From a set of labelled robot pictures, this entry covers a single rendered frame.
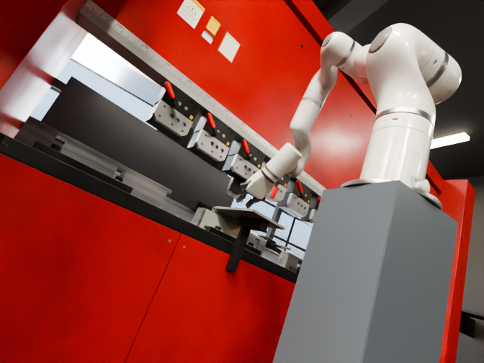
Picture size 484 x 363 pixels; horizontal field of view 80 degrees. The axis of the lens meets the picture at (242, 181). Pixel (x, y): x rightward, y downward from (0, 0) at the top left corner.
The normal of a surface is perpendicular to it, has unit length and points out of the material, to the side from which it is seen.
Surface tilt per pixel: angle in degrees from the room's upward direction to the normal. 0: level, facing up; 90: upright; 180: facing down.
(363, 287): 90
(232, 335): 90
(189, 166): 90
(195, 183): 90
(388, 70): 128
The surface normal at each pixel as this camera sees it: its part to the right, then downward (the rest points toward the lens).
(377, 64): -0.91, 0.21
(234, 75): 0.61, -0.03
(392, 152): -0.46, -0.44
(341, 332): -0.82, -0.44
